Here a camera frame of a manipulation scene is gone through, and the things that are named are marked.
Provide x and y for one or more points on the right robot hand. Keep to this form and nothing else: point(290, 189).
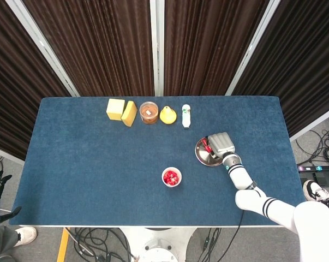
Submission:
point(221, 143)

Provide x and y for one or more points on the red candy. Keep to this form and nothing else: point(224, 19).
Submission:
point(206, 142)
point(208, 149)
point(175, 178)
point(168, 177)

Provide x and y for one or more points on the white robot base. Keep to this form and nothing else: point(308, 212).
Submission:
point(158, 243)

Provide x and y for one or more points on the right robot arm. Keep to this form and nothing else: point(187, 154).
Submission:
point(240, 177)

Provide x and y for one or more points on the round metal plate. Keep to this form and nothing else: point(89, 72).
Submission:
point(203, 158)

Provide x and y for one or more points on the white paper cup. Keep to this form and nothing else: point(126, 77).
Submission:
point(169, 186)

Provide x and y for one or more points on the gray trouser leg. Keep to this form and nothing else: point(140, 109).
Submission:
point(3, 243)

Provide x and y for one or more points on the small white bottle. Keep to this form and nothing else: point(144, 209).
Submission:
point(186, 117)

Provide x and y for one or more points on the yellow pear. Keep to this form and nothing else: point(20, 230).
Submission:
point(167, 116)

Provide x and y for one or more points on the yellow floor tape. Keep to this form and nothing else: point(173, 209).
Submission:
point(63, 245)

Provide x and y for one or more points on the clear jar orange contents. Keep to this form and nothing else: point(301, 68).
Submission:
point(149, 113)

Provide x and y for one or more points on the brown fabric partition panel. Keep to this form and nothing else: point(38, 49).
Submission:
point(98, 49)
point(11, 82)
point(303, 68)
point(208, 49)

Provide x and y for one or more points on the yellow rounded sponge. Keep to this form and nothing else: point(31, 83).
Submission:
point(129, 114)

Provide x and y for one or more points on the black and white sneaker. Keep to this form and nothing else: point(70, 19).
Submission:
point(315, 192)

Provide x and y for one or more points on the black foot pedals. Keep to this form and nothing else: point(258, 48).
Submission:
point(325, 177)

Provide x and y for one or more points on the yellow sponge cube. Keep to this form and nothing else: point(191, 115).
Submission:
point(115, 109)

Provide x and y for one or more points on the blue table cloth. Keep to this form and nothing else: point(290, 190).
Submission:
point(98, 163)

